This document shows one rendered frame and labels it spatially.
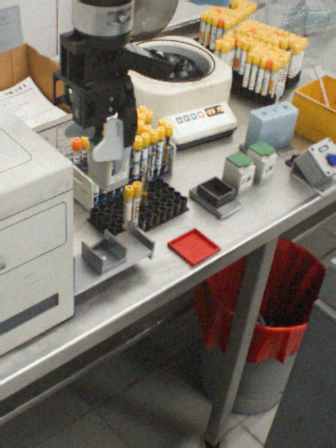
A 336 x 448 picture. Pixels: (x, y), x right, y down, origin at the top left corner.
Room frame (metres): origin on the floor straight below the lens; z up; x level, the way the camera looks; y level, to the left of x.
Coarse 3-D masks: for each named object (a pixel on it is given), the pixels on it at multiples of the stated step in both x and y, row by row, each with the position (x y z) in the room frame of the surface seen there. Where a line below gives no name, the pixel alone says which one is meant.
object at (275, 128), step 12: (264, 108) 1.23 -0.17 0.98; (288, 108) 1.24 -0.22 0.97; (252, 120) 1.20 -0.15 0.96; (264, 120) 1.18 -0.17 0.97; (276, 120) 1.20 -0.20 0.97; (288, 120) 1.23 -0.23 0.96; (252, 132) 1.20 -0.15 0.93; (264, 132) 1.19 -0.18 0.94; (276, 132) 1.21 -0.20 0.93; (288, 132) 1.23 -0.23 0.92; (240, 144) 1.22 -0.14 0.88; (252, 144) 1.19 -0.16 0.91; (276, 144) 1.21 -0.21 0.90; (288, 144) 1.24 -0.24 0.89
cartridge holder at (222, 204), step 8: (216, 176) 1.06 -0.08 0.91; (200, 184) 1.03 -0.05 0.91; (208, 184) 1.04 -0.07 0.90; (216, 184) 1.05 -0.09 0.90; (224, 184) 1.04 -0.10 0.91; (192, 192) 1.03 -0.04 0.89; (200, 192) 1.02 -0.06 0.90; (208, 192) 1.01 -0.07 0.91; (216, 192) 1.04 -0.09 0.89; (224, 192) 1.04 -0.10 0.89; (232, 192) 1.02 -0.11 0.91; (200, 200) 1.01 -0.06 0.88; (208, 200) 1.00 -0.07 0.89; (216, 200) 0.99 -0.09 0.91; (224, 200) 1.00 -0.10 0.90; (232, 200) 1.02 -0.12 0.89; (208, 208) 1.00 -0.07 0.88; (216, 208) 0.99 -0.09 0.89; (224, 208) 0.99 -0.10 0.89; (232, 208) 1.00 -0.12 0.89; (240, 208) 1.01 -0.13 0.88; (224, 216) 0.98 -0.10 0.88
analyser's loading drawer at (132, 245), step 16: (128, 224) 0.87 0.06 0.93; (112, 240) 0.81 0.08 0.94; (128, 240) 0.84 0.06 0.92; (144, 240) 0.84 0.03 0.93; (80, 256) 0.79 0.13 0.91; (96, 256) 0.77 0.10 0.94; (112, 256) 0.80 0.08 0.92; (128, 256) 0.81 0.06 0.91; (144, 256) 0.81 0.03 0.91; (80, 272) 0.76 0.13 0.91; (96, 272) 0.76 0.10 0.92; (112, 272) 0.77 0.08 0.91; (80, 288) 0.72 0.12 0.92
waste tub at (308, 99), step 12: (312, 84) 1.38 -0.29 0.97; (324, 84) 1.42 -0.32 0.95; (300, 96) 1.31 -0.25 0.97; (312, 96) 1.39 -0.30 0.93; (300, 108) 1.31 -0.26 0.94; (312, 108) 1.29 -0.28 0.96; (324, 108) 1.27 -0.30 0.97; (300, 120) 1.30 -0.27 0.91; (312, 120) 1.29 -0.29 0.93; (324, 120) 1.27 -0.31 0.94; (300, 132) 1.30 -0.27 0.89; (312, 132) 1.28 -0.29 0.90; (324, 132) 1.26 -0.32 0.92
